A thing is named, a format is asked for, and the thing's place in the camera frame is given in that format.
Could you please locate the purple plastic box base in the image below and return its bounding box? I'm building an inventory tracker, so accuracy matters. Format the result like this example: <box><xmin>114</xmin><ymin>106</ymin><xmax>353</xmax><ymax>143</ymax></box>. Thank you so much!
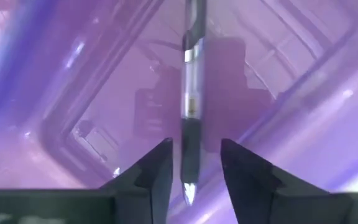
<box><xmin>0</xmin><ymin>0</ymin><xmax>358</xmax><ymax>224</ymax></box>

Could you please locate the black pen clear barrel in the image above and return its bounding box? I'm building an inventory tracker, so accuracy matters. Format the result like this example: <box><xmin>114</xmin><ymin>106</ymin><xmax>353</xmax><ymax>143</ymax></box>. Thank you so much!
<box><xmin>178</xmin><ymin>0</ymin><xmax>208</xmax><ymax>207</ymax></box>

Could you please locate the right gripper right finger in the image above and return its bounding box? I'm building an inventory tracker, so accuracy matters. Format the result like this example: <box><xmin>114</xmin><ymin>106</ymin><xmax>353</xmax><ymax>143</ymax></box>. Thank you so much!
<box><xmin>220</xmin><ymin>138</ymin><xmax>354</xmax><ymax>224</ymax></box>

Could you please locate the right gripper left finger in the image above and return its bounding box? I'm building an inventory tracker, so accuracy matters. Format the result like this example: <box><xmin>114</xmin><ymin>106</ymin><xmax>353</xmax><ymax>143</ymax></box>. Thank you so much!
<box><xmin>99</xmin><ymin>138</ymin><xmax>174</xmax><ymax>224</ymax></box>

